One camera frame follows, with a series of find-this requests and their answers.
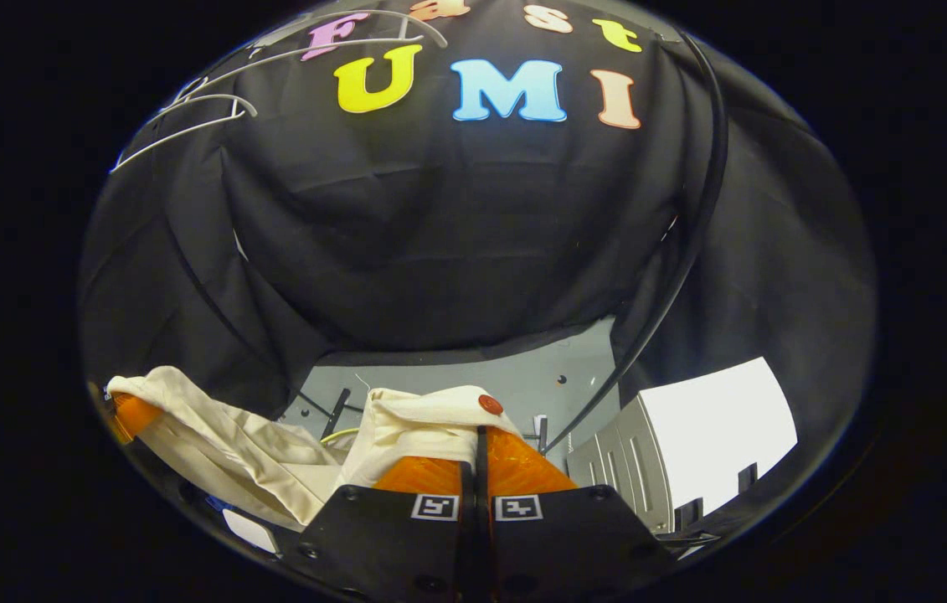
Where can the black metal clothes rack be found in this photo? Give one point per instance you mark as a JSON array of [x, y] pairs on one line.
[[712, 167]]

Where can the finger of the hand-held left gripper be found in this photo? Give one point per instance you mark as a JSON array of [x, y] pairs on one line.
[[136, 417]]

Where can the white cabinet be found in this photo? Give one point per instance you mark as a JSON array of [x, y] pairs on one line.
[[716, 427]]

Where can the black backdrop cloth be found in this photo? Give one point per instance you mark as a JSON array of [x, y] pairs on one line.
[[440, 234]]

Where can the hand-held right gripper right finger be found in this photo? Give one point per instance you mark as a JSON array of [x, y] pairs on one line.
[[573, 544]]

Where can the white plastic hanger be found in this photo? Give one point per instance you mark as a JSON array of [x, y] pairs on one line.
[[188, 134], [435, 35]]

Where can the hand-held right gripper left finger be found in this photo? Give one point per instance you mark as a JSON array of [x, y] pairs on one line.
[[389, 544]]

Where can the cream button shirt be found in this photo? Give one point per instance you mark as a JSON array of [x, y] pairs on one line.
[[272, 469]]

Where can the yellow-rimmed laundry hamper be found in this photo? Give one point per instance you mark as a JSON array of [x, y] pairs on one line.
[[339, 435]]

